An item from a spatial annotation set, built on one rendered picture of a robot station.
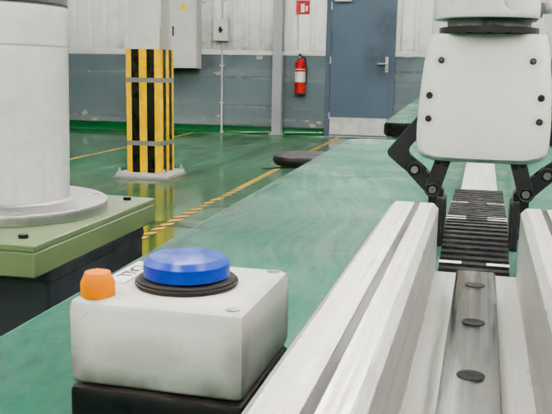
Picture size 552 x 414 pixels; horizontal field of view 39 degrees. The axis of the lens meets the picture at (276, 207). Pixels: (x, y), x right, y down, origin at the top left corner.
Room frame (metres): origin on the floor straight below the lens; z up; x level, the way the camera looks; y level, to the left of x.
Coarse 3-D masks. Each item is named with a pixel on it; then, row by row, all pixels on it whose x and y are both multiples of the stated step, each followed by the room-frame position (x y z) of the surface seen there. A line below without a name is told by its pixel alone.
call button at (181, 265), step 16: (160, 256) 0.35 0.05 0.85; (176, 256) 0.35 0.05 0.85; (192, 256) 0.35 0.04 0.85; (208, 256) 0.35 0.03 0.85; (224, 256) 0.35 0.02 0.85; (144, 272) 0.35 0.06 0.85; (160, 272) 0.34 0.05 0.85; (176, 272) 0.33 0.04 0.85; (192, 272) 0.33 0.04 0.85; (208, 272) 0.34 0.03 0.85; (224, 272) 0.35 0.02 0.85
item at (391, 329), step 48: (384, 240) 0.34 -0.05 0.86; (432, 240) 0.40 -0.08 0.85; (528, 240) 0.36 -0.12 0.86; (336, 288) 0.26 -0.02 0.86; (384, 288) 0.26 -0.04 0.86; (432, 288) 0.41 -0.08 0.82; (480, 288) 0.36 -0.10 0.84; (528, 288) 0.33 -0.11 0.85; (336, 336) 0.21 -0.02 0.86; (384, 336) 0.21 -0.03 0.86; (432, 336) 0.33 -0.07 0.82; (480, 336) 0.29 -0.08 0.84; (528, 336) 0.31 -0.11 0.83; (288, 384) 0.18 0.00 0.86; (336, 384) 0.18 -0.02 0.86; (384, 384) 0.20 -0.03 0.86; (432, 384) 0.27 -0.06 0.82; (480, 384) 0.25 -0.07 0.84; (528, 384) 0.28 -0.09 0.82
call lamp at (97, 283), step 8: (88, 272) 0.33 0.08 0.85; (96, 272) 0.33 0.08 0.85; (104, 272) 0.33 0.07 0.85; (80, 280) 0.33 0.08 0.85; (88, 280) 0.33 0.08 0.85; (96, 280) 0.33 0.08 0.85; (104, 280) 0.33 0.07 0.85; (112, 280) 0.33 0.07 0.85; (80, 288) 0.33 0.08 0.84; (88, 288) 0.33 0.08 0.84; (96, 288) 0.33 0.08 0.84; (104, 288) 0.33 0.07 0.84; (112, 288) 0.33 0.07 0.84; (80, 296) 0.33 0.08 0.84; (88, 296) 0.33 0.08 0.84; (96, 296) 0.32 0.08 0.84; (104, 296) 0.33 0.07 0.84; (112, 296) 0.33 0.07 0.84
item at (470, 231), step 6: (444, 228) 0.63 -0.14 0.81; (450, 228) 0.63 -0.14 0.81; (456, 228) 0.63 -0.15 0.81; (462, 228) 0.63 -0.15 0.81; (468, 228) 0.63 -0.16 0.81; (474, 228) 0.63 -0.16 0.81; (480, 228) 0.63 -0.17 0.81; (486, 228) 0.63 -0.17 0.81; (492, 228) 0.63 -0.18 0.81; (462, 234) 0.62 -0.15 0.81; (468, 234) 0.62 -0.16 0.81; (474, 234) 0.62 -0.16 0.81; (480, 234) 0.61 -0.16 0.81; (486, 234) 0.61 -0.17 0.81; (492, 234) 0.61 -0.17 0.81; (498, 234) 0.61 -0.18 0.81; (504, 234) 0.61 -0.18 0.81
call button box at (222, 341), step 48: (144, 288) 0.34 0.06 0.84; (192, 288) 0.33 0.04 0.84; (240, 288) 0.35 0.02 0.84; (96, 336) 0.32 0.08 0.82; (144, 336) 0.32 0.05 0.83; (192, 336) 0.31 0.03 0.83; (240, 336) 0.31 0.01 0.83; (96, 384) 0.33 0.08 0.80; (144, 384) 0.32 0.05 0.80; (192, 384) 0.31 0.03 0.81; (240, 384) 0.31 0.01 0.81
